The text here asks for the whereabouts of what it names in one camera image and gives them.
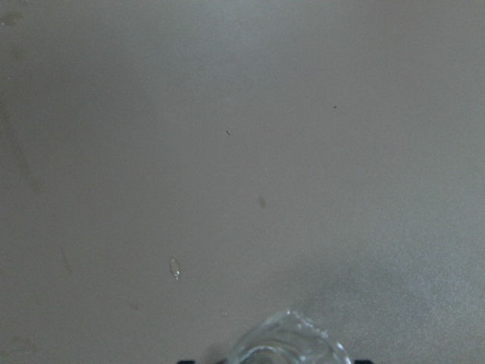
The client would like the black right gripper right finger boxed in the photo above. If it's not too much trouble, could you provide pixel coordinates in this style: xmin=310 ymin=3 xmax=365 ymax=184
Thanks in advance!
xmin=352 ymin=359 xmax=370 ymax=364

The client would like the clear glass shaker cup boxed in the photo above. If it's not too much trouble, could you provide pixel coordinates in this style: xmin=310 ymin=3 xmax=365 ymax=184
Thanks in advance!
xmin=226 ymin=309 xmax=352 ymax=364

